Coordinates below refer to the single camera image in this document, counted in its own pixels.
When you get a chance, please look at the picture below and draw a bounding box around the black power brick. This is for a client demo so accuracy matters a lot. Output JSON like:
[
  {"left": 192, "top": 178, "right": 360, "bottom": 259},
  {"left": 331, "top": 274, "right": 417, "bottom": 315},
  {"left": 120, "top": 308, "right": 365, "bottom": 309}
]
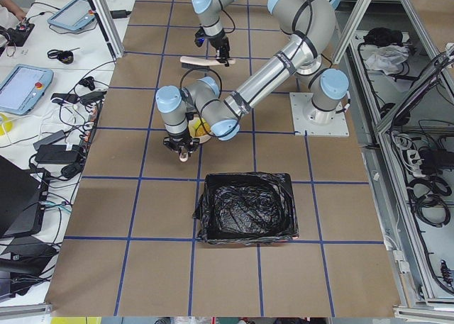
[{"left": 35, "top": 144, "right": 86, "bottom": 164}]

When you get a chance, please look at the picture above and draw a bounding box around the blue teach pendant near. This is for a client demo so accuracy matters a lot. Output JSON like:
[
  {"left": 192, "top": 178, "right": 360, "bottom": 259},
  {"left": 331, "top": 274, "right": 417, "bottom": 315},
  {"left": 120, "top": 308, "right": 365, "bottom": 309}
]
[{"left": 1, "top": 64, "right": 54, "bottom": 116}]

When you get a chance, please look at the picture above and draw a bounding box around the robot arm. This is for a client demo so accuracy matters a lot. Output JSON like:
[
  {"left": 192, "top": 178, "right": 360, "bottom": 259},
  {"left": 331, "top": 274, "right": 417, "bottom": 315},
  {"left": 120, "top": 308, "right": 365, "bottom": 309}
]
[
  {"left": 155, "top": 0, "right": 349, "bottom": 161},
  {"left": 192, "top": 0, "right": 236, "bottom": 67}
]

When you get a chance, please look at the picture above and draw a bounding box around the white hand brush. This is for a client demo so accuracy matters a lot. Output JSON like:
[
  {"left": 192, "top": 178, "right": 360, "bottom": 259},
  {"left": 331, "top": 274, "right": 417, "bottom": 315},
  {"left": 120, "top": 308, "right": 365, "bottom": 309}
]
[{"left": 179, "top": 56, "right": 236, "bottom": 69}]

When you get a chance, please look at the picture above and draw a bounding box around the black laptop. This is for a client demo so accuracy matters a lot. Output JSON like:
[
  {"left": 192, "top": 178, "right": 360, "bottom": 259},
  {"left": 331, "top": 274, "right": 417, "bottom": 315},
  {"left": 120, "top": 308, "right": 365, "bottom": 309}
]
[{"left": 1, "top": 157, "right": 50, "bottom": 239}]

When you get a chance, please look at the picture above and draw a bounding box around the black-lined left trash bin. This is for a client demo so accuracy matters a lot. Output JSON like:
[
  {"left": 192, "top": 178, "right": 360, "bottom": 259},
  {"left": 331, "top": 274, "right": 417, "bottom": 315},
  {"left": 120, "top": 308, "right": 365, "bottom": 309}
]
[{"left": 194, "top": 172, "right": 299, "bottom": 245}]

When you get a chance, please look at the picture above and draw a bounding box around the brown bread roll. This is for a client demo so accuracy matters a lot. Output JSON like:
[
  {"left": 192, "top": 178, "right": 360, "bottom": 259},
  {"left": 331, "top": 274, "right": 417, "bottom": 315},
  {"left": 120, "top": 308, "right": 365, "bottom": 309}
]
[{"left": 194, "top": 122, "right": 211, "bottom": 137}]

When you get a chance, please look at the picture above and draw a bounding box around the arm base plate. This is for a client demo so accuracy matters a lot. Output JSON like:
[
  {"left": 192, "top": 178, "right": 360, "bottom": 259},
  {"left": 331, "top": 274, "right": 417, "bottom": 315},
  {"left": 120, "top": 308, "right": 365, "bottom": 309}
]
[{"left": 289, "top": 92, "right": 350, "bottom": 138}]

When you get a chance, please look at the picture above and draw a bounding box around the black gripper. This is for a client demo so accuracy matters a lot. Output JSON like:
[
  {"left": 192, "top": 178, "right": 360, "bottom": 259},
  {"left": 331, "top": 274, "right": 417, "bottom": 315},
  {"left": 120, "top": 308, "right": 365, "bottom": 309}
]
[
  {"left": 162, "top": 134, "right": 199, "bottom": 157},
  {"left": 209, "top": 35, "right": 231, "bottom": 64}
]

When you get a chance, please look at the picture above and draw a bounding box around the blue teach pendant far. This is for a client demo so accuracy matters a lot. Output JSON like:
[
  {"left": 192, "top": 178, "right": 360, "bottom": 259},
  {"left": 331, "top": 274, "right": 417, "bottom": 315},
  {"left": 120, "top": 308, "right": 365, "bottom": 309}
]
[{"left": 48, "top": 0, "right": 95, "bottom": 33}]

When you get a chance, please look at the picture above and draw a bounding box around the blue teach pendant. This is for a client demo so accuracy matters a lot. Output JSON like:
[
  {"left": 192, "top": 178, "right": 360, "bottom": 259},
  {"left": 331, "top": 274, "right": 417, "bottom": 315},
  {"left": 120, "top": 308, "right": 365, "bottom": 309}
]
[
  {"left": 1, "top": 64, "right": 54, "bottom": 116},
  {"left": 48, "top": 0, "right": 95, "bottom": 33}
]

